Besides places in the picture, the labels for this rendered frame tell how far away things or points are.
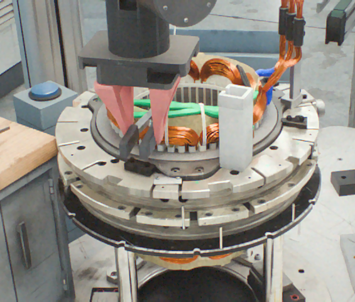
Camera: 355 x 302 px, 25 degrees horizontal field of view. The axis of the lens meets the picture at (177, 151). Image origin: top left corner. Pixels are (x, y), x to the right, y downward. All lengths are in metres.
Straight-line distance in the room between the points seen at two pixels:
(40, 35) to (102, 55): 0.63
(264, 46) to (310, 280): 0.39
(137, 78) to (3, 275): 0.41
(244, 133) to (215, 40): 0.49
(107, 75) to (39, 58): 0.65
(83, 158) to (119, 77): 0.20
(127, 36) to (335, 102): 2.76
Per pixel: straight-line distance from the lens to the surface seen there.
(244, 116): 0.83
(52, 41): 1.36
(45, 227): 1.07
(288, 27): 0.93
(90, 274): 1.20
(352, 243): 1.26
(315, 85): 3.58
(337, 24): 2.24
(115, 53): 0.72
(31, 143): 1.01
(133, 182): 0.85
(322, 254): 1.26
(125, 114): 0.77
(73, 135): 0.95
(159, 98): 0.72
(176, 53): 0.72
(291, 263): 1.21
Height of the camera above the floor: 1.55
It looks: 30 degrees down
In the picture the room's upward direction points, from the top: 3 degrees counter-clockwise
